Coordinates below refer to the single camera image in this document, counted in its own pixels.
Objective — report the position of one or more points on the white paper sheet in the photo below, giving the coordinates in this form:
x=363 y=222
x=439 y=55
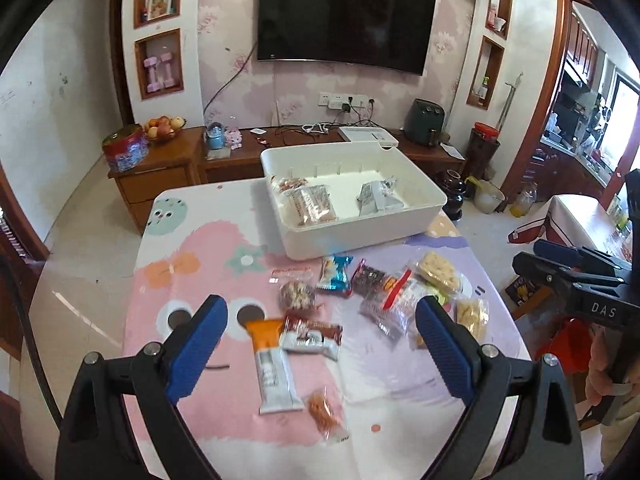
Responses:
x=452 y=150

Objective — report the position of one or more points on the dark red snack packet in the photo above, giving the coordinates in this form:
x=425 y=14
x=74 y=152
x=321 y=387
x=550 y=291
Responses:
x=372 y=277

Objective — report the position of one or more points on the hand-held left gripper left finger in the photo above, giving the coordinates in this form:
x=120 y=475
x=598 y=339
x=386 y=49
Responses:
x=200 y=345

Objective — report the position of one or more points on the white wall shelf unit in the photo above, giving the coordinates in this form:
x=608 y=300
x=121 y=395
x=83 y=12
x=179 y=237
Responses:
x=192 y=35

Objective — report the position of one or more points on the clear packet with red strip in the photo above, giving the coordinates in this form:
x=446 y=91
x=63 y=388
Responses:
x=390 y=310

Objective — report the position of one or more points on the brown and white snack packet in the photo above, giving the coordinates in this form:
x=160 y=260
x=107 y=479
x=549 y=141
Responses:
x=310 y=335

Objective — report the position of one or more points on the yellow biscuit packet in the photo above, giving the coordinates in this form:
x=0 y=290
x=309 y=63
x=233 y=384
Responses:
x=472 y=316

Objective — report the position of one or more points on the orange and white snack bar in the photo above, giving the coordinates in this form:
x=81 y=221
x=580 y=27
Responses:
x=272 y=370

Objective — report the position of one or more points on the blue snack packet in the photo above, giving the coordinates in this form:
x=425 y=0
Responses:
x=335 y=272

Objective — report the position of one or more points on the pink dumbbell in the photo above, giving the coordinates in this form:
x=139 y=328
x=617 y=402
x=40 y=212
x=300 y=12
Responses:
x=168 y=70
x=151 y=75

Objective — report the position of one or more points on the orange crispy snack packet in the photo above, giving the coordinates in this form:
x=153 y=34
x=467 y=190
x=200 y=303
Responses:
x=322 y=410

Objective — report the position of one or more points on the dark green air fryer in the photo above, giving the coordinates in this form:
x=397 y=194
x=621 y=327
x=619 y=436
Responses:
x=422 y=122

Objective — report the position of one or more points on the white set-top box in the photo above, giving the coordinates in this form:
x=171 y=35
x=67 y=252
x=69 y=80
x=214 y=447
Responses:
x=367 y=135

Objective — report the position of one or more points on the red round tin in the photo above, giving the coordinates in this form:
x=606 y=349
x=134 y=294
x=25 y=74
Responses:
x=125 y=152

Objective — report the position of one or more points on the clear nut packet red label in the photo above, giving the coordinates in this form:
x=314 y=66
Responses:
x=296 y=295

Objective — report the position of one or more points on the black and yellow box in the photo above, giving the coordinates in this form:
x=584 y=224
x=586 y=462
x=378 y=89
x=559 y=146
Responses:
x=522 y=290

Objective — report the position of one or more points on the grey and white snack packet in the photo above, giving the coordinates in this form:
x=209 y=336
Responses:
x=377 y=200

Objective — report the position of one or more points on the small clear snack packet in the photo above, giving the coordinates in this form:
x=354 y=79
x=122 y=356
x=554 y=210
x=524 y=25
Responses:
x=290 y=184

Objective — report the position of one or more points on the red cracker packet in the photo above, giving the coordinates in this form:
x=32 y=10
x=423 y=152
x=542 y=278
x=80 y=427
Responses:
x=312 y=205

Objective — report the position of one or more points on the black wall television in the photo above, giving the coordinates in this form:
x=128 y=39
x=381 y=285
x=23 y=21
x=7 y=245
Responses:
x=345 y=15

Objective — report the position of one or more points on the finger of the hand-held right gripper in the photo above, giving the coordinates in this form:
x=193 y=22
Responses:
x=535 y=266
x=550 y=251

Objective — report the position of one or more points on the wooden television cabinet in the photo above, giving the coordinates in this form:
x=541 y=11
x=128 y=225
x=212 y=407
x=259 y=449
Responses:
x=155 y=185

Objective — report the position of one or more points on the white wall sockets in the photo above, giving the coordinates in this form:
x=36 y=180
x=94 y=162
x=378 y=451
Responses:
x=345 y=100

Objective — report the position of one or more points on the small table with pink cloth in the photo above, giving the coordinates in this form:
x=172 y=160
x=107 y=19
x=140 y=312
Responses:
x=585 y=220

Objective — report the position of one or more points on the person's right hand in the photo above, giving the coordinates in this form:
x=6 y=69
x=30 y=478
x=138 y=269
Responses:
x=597 y=370

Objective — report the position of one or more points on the pink toy figure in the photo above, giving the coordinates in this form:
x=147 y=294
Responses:
x=234 y=137

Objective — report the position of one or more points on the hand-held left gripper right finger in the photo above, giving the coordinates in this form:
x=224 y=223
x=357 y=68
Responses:
x=445 y=355

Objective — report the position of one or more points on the bottle of yellow liquid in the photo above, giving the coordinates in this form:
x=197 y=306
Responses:
x=522 y=205

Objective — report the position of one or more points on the wooden framed wall niche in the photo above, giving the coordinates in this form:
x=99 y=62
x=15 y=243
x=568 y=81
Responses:
x=492 y=67

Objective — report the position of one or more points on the red plastic stool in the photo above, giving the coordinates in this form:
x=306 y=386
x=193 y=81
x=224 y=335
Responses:
x=570 y=345

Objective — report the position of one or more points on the dark jar with red lid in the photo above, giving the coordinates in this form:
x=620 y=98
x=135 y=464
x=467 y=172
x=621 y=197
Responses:
x=482 y=155

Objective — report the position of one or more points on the fruit bowl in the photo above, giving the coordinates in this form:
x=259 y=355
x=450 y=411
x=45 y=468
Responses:
x=162 y=130

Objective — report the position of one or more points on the dark brown ceramic jar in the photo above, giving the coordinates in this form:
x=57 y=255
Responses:
x=452 y=195

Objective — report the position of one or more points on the clear rice cracker packet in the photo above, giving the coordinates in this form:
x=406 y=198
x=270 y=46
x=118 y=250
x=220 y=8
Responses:
x=437 y=270

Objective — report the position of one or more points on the framed picture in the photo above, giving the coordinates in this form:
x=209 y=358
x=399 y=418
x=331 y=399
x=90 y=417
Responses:
x=159 y=2

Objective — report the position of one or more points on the white plastic storage bin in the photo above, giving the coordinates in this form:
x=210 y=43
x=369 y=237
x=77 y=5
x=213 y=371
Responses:
x=345 y=240

